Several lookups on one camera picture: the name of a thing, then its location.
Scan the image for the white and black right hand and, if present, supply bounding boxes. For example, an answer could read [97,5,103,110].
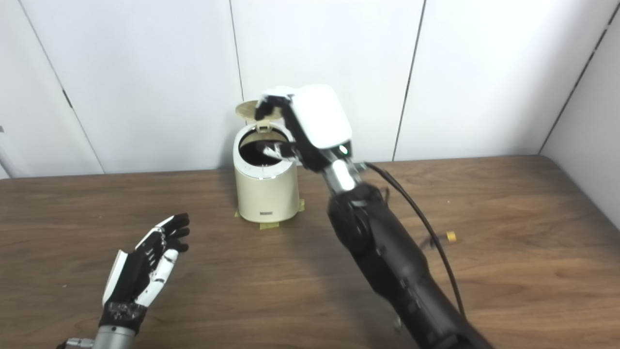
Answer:
[254,84,353,173]

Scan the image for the white and black left hand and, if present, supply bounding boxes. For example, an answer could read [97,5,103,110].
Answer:
[99,213,190,335]

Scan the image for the cream round bin lid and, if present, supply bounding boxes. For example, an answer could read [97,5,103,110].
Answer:
[235,99,284,134]

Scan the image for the cream-colored bin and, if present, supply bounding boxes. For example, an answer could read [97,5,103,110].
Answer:
[233,123,301,223]

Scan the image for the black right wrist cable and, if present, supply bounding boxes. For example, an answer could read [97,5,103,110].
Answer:
[356,162,466,318]

